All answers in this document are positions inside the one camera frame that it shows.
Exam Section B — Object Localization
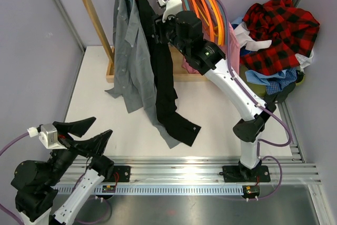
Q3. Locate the purple cable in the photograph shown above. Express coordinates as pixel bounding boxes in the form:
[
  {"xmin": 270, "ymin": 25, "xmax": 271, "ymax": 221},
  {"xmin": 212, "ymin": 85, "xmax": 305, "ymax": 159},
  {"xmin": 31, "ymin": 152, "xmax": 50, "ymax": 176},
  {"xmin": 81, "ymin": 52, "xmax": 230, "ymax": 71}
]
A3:
[
  {"xmin": 167, "ymin": 0, "xmax": 293, "ymax": 202},
  {"xmin": 0, "ymin": 134, "xmax": 29, "ymax": 225}
]

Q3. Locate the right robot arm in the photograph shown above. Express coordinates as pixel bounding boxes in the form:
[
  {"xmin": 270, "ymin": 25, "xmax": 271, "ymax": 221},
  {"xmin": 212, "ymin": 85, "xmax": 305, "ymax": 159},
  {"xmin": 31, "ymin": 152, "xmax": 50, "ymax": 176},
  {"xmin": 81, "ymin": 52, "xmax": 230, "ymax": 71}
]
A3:
[{"xmin": 152, "ymin": 11, "xmax": 276, "ymax": 182}]

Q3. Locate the red black plaid shirt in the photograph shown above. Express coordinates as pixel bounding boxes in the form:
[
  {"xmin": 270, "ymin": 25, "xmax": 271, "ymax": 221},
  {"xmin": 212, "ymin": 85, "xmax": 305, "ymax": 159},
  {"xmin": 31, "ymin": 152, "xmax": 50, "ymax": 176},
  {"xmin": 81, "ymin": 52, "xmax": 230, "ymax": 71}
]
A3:
[{"xmin": 240, "ymin": 0, "xmax": 320, "ymax": 75}]

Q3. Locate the aluminium rail base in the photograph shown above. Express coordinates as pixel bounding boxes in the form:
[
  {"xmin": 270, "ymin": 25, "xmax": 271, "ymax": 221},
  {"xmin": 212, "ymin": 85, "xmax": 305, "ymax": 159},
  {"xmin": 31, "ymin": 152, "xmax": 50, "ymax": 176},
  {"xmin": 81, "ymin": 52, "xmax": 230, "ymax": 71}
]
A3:
[{"xmin": 56, "ymin": 155, "xmax": 323, "ymax": 202}]

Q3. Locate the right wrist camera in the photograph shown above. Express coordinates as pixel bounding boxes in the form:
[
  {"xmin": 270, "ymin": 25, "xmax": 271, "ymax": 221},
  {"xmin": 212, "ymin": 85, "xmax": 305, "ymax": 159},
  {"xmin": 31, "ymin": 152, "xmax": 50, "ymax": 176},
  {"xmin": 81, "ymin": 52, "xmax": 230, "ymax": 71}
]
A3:
[{"xmin": 157, "ymin": 0, "xmax": 182, "ymax": 23}]

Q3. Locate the grey shirt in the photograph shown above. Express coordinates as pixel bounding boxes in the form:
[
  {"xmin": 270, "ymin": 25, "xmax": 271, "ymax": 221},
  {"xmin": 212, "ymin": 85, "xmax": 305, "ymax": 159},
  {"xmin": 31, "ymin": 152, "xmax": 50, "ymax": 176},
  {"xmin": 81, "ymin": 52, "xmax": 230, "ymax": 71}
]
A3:
[{"xmin": 107, "ymin": 0, "xmax": 179, "ymax": 149}]

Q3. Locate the light blue shirt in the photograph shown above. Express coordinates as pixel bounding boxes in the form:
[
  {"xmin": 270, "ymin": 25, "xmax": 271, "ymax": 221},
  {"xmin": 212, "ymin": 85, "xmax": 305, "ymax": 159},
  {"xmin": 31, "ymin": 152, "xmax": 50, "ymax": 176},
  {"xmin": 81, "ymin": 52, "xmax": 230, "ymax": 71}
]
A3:
[{"xmin": 245, "ymin": 70, "xmax": 280, "ymax": 86}]

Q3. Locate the pink shirt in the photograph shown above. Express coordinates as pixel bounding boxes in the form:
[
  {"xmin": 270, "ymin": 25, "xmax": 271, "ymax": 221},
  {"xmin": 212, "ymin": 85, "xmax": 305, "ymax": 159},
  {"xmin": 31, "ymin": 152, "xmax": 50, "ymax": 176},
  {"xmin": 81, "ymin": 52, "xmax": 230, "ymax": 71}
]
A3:
[{"xmin": 182, "ymin": 24, "xmax": 240, "ymax": 74}]

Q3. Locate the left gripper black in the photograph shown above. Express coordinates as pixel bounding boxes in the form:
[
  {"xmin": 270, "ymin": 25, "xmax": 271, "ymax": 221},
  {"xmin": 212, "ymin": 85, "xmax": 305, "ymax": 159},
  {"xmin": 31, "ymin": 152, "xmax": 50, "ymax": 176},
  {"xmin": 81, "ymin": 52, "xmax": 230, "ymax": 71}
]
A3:
[{"xmin": 45, "ymin": 116, "xmax": 113, "ymax": 186}]

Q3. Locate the olive green laundry basket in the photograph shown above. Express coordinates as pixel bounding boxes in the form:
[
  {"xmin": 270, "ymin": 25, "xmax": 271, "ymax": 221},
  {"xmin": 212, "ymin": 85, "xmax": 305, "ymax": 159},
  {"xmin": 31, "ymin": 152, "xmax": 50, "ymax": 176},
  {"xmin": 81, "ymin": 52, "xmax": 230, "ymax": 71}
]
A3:
[{"xmin": 244, "ymin": 69, "xmax": 305, "ymax": 97}]

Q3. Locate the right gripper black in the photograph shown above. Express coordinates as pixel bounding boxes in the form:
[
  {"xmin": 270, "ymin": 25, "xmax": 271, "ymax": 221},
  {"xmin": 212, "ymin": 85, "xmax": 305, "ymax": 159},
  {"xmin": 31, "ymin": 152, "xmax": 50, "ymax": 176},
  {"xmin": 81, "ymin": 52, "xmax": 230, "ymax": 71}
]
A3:
[{"xmin": 151, "ymin": 10, "xmax": 189, "ymax": 57}]

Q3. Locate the blue checked shirt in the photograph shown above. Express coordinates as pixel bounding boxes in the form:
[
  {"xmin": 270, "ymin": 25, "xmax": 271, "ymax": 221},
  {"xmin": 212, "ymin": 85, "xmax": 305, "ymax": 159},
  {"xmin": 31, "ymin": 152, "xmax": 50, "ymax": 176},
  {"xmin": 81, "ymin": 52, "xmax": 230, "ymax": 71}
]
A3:
[{"xmin": 266, "ymin": 68, "xmax": 297, "ymax": 95}]

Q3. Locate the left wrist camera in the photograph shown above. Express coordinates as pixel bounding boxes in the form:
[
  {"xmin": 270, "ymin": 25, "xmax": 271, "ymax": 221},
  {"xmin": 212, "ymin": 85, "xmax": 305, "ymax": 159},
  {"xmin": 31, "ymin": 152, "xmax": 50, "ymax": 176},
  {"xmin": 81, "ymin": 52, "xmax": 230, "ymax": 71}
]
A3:
[{"xmin": 27, "ymin": 124, "xmax": 66, "ymax": 150}]

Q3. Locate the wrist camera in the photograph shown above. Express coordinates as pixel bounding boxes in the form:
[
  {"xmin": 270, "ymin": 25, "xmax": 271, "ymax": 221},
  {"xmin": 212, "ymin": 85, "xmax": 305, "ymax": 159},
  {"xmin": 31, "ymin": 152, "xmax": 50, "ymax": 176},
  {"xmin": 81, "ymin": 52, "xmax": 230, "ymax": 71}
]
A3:
[
  {"xmin": 157, "ymin": 0, "xmax": 182, "ymax": 23},
  {"xmin": 27, "ymin": 124, "xmax": 66, "ymax": 150}
]

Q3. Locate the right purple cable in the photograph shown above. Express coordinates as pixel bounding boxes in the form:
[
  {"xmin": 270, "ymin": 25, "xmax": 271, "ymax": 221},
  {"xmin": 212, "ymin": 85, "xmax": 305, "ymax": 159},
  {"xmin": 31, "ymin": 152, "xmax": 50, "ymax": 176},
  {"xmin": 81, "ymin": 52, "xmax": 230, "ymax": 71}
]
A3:
[{"xmin": 167, "ymin": 0, "xmax": 293, "ymax": 202}]

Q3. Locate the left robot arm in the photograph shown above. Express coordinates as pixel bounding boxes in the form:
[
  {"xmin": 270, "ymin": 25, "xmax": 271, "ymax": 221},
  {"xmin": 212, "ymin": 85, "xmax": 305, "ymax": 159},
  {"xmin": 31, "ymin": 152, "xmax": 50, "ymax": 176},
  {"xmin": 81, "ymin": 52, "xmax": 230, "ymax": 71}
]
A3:
[{"xmin": 11, "ymin": 117, "xmax": 114, "ymax": 224}]

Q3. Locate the white shirt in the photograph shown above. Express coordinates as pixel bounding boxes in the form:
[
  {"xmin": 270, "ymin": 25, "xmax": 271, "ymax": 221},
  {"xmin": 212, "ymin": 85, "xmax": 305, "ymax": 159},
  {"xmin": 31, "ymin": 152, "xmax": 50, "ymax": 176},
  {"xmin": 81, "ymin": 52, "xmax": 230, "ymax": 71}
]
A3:
[{"xmin": 232, "ymin": 19, "xmax": 314, "ymax": 72}]

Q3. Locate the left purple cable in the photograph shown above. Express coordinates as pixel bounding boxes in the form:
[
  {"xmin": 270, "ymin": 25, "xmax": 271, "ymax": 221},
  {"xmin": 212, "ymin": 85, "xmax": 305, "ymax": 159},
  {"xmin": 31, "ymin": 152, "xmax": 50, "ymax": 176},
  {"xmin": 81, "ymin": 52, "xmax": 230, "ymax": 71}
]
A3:
[{"xmin": 0, "ymin": 134, "xmax": 29, "ymax": 225}]

